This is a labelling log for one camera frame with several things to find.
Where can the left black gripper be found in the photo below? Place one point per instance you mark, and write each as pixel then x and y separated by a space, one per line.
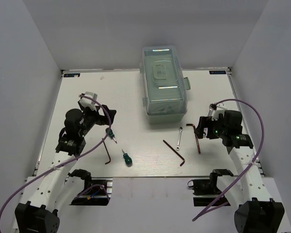
pixel 102 119

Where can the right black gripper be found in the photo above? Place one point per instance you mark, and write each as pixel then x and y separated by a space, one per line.
pixel 207 122

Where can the brown hex key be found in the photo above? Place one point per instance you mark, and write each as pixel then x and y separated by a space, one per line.
pixel 175 152
pixel 196 138
pixel 107 152

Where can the green screwdriver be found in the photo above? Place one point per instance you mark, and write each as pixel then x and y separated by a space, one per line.
pixel 127 158
pixel 111 135

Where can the small silver ratchet wrench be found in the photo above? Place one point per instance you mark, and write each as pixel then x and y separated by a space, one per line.
pixel 179 138

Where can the green plastic toolbox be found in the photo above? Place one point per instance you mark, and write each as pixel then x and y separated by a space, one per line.
pixel 165 87

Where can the large silver ratchet wrench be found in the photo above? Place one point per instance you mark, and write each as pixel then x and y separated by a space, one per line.
pixel 211 109

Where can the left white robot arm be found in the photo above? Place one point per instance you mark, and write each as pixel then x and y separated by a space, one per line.
pixel 62 183

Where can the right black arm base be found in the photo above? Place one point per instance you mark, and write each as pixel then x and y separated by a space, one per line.
pixel 205 190

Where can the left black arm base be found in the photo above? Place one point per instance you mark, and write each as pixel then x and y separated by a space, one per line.
pixel 93 191

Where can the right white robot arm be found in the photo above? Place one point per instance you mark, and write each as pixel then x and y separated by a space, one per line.
pixel 255 209

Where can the right blue table label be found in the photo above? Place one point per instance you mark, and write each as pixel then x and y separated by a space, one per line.
pixel 217 72

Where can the blue table label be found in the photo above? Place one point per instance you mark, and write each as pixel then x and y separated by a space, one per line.
pixel 217 72
pixel 71 75

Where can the left blue table label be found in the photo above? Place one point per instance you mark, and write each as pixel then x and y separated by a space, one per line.
pixel 71 75

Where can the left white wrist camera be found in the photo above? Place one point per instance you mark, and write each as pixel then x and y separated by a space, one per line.
pixel 86 101

